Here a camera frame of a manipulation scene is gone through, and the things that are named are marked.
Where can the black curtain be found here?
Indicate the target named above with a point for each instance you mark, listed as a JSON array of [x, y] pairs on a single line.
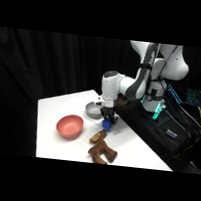
[[24, 73]]

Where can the small green light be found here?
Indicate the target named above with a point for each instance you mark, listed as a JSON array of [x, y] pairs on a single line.
[[158, 109]]

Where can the teal lit keyboard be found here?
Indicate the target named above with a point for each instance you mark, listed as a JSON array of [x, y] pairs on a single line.
[[196, 97]]

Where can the pink bowl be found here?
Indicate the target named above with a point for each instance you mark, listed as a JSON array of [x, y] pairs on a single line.
[[69, 126]]

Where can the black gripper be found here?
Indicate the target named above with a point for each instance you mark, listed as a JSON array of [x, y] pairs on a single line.
[[109, 112]]

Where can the black robot stand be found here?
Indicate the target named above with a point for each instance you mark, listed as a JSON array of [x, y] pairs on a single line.
[[142, 126]]

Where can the wrist camera with gold mount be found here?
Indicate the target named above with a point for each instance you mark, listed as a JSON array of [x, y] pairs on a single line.
[[122, 100]]

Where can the grey bowl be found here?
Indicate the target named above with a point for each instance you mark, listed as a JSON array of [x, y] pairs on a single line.
[[92, 111]]

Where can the brown plush animal toy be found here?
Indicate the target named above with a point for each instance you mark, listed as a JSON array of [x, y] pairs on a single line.
[[101, 148]]

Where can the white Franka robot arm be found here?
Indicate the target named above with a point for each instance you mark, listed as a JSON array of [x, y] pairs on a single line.
[[137, 82]]

